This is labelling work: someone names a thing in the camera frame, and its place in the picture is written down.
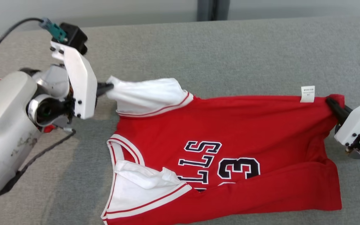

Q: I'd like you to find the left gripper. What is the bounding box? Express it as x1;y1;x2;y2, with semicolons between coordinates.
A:
27;64;115;130

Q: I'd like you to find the red Bulls basketball jersey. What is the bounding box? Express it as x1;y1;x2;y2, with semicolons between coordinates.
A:
100;76;345;225

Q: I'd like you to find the teal cable connector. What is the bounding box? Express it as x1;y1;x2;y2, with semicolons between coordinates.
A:
39;18;67;43

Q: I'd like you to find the black camera cable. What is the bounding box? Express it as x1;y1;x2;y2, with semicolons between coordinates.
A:
0;17;44;81

